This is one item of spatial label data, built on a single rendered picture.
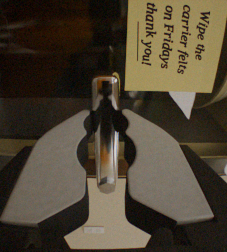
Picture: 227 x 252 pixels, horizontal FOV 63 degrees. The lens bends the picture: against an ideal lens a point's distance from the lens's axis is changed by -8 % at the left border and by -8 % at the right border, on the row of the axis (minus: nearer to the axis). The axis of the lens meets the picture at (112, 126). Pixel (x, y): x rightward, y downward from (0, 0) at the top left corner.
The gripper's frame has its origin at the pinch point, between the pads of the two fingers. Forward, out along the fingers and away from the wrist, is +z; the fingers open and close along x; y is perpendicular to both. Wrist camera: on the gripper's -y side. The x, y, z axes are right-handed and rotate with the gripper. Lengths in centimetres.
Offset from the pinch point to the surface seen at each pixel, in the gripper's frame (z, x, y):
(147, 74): 4.1, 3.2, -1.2
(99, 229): 48, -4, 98
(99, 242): 48, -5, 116
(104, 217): 48, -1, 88
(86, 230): 48, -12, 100
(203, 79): 4.1, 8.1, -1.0
